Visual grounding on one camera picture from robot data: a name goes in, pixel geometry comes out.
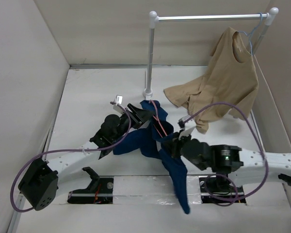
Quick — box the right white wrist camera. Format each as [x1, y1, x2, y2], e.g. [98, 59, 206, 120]
[178, 115, 196, 139]

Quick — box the white metal clothes rack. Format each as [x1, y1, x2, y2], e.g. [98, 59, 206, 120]
[143, 7, 279, 100]

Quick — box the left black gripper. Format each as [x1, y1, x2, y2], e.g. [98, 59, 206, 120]
[112, 104, 154, 142]

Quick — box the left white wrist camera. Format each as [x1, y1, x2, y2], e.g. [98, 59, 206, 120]
[110, 95, 124, 114]

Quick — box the blue t shirt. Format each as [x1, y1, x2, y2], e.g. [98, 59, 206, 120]
[113, 100, 190, 215]

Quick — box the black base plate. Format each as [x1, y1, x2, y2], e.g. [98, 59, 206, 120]
[198, 176, 236, 206]
[67, 177, 113, 204]

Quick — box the pink wire hanger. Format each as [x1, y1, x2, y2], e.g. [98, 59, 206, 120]
[149, 100, 167, 136]

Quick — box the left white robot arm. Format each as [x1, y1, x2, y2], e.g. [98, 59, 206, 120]
[13, 103, 154, 211]

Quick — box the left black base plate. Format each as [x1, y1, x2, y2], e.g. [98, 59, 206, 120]
[67, 177, 113, 204]

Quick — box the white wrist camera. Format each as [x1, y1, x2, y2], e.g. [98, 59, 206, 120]
[110, 95, 124, 114]
[178, 115, 196, 139]

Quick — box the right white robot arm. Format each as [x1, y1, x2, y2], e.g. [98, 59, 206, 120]
[162, 134, 291, 191]

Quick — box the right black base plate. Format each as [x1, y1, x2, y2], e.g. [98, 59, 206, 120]
[198, 176, 236, 206]

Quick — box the blue wire hanger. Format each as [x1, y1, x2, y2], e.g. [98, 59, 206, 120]
[237, 12, 264, 57]

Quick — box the beige t shirt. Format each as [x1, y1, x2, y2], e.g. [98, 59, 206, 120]
[164, 27, 259, 133]

